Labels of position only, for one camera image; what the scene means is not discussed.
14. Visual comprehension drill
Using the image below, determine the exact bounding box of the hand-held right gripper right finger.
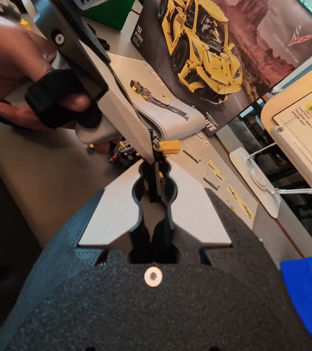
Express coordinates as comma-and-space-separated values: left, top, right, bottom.
165, 160, 232, 249

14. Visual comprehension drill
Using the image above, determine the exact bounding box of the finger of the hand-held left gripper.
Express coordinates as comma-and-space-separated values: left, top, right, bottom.
98, 88, 157, 165

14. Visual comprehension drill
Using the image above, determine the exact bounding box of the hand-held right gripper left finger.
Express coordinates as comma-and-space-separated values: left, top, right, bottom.
78, 160, 145, 246

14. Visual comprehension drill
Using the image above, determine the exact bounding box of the lego car chassis assembly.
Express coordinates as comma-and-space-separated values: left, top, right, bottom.
109, 140, 143, 166

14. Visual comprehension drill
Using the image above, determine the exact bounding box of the small black lego linkage assembly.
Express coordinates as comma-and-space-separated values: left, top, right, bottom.
144, 127, 181, 203

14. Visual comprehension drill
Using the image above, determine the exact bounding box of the open lego instruction booklet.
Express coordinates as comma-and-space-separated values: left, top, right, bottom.
108, 52, 258, 228

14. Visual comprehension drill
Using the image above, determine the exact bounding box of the lego set box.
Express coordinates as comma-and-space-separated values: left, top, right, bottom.
130, 0, 312, 137

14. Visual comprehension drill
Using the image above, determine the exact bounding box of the person's left hand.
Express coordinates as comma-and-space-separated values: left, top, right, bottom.
0, 22, 122, 154

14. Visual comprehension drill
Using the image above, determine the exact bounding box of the green plastic bin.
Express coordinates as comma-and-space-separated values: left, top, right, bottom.
82, 0, 143, 31

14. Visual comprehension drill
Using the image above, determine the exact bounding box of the printed instruction sheet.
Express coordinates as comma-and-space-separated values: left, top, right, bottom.
272, 80, 312, 192

